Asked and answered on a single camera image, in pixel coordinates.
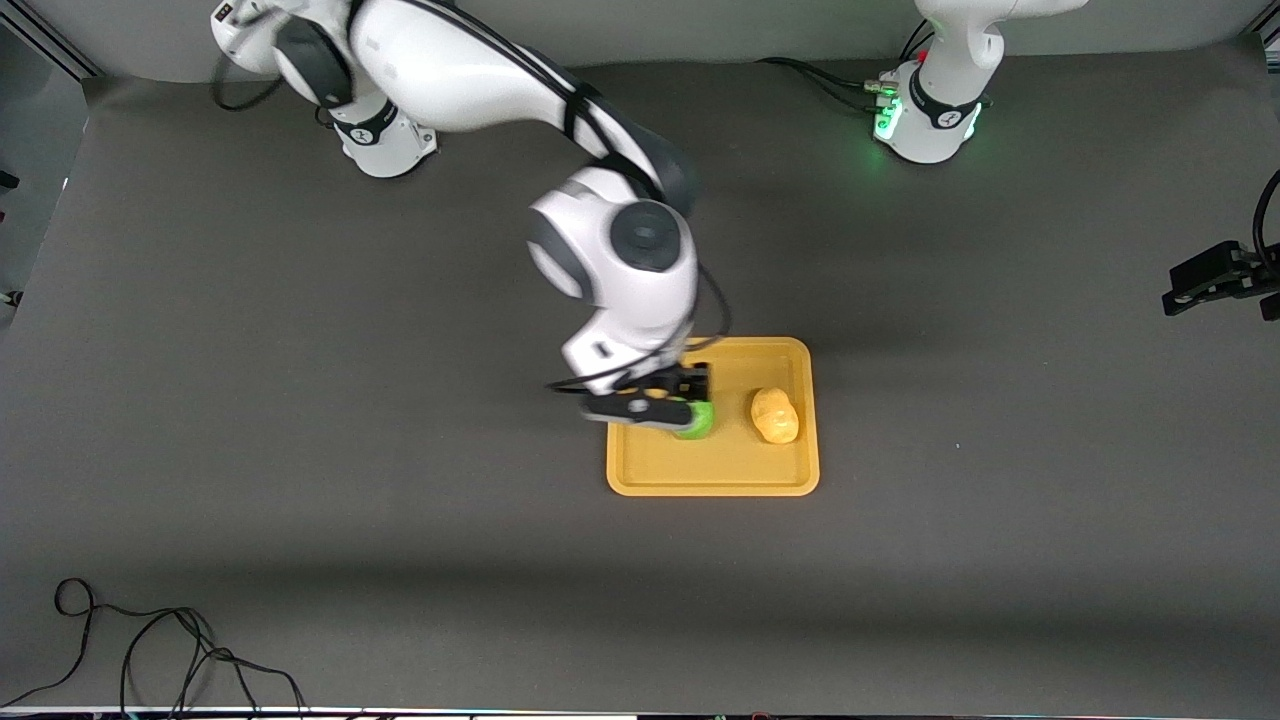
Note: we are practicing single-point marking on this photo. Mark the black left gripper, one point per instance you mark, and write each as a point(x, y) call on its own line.
point(1216, 268)

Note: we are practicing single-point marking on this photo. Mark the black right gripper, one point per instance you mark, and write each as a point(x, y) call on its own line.
point(688, 381)

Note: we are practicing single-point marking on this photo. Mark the green apple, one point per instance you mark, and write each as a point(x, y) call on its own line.
point(698, 422)

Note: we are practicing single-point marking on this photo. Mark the yellow potato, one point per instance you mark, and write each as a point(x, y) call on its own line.
point(775, 415)

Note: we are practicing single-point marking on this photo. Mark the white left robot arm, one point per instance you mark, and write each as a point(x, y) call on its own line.
point(945, 100)

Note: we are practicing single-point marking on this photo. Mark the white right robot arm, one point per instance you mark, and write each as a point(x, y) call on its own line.
point(450, 70)

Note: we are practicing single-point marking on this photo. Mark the orange plastic tray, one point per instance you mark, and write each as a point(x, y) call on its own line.
point(720, 465)

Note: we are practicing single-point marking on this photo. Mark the dark grey table mat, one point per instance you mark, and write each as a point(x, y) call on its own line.
point(600, 600)

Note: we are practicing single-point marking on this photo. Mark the black aluminium frame rail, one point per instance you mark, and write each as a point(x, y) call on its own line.
point(1270, 38)
point(50, 45)

